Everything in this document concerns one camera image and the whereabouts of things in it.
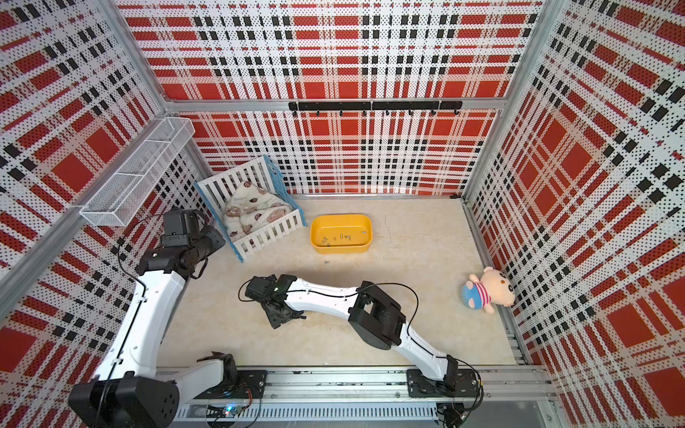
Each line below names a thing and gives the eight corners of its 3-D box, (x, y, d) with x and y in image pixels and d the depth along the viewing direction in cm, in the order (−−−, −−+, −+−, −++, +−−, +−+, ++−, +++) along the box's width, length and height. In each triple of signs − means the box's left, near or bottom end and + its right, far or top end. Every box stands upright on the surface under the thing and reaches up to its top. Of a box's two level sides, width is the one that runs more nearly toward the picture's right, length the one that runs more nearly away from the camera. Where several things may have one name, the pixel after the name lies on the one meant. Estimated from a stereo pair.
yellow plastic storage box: (310, 254, 104) (307, 245, 99) (314, 224, 114) (312, 214, 109) (372, 254, 104) (373, 245, 99) (371, 224, 114) (371, 214, 109)
